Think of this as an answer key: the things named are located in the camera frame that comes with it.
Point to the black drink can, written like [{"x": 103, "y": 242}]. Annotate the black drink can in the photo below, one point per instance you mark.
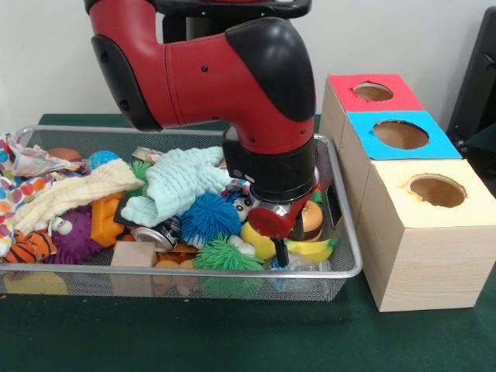
[{"x": 159, "y": 234}]

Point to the black floor stand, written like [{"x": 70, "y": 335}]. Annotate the black floor stand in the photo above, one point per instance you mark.
[{"x": 477, "y": 85}]

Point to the cream cloth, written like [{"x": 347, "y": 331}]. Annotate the cream cloth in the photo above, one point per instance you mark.
[{"x": 70, "y": 194}]

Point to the wooden burger toy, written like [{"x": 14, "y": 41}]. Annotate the wooden burger toy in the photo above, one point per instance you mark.
[{"x": 312, "y": 221}]

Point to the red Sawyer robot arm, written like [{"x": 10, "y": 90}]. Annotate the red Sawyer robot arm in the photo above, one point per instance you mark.
[{"x": 225, "y": 77}]

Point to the shallow clear mesh bin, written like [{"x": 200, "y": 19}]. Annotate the shallow clear mesh bin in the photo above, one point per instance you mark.
[{"x": 155, "y": 283}]

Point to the yellow banana toy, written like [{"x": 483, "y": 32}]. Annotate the yellow banana toy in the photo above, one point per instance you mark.
[{"x": 314, "y": 249}]

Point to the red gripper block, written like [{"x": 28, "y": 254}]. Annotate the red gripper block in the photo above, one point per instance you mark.
[{"x": 273, "y": 221}]

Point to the mint green knit cloth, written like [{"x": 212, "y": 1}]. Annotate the mint green knit cloth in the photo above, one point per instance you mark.
[{"x": 178, "y": 182}]

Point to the dark green side table cloth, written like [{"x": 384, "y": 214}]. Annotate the dark green side table cloth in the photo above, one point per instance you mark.
[{"x": 482, "y": 139}]

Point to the dark green tablecloth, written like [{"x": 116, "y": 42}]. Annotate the dark green tablecloth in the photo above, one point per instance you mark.
[{"x": 232, "y": 333}]

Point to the white plastic bag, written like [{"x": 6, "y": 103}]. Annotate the white plastic bag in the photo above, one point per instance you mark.
[{"x": 15, "y": 186}]

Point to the yellow ball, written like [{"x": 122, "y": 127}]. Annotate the yellow ball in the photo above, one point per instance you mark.
[{"x": 256, "y": 242}]

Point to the green spiky ball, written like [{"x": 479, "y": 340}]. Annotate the green spiky ball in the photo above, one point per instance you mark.
[{"x": 139, "y": 169}]

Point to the wooden box with three holes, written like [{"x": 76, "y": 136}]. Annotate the wooden box with three holes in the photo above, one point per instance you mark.
[{"x": 434, "y": 263}]

